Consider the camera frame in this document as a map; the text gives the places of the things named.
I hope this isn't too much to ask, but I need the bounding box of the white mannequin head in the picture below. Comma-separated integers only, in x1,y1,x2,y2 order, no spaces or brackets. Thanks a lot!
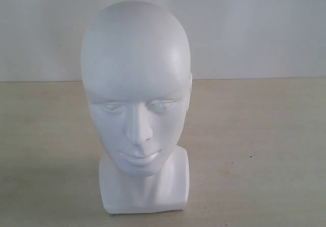
81,1,192,214

